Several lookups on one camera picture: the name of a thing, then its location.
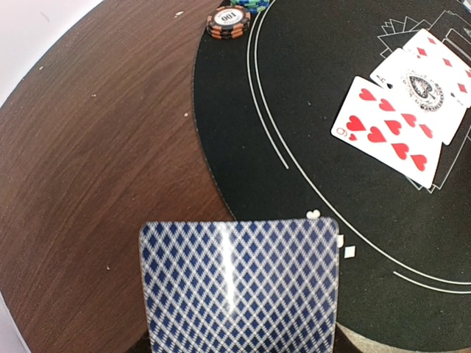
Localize blue patterned card deck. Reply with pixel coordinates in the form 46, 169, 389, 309
139, 217, 339, 352

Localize nine of hearts card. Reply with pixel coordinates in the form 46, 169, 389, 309
328, 76, 460, 190

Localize brown chip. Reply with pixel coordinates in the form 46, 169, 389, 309
206, 5, 251, 40

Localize green chip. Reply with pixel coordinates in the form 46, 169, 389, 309
230, 0, 270, 13

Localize ace of spades card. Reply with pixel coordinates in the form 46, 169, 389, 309
370, 49, 467, 145

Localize diamonds face-up card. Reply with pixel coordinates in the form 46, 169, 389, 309
403, 29, 470, 107

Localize round black poker mat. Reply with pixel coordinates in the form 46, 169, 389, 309
194, 1, 470, 352

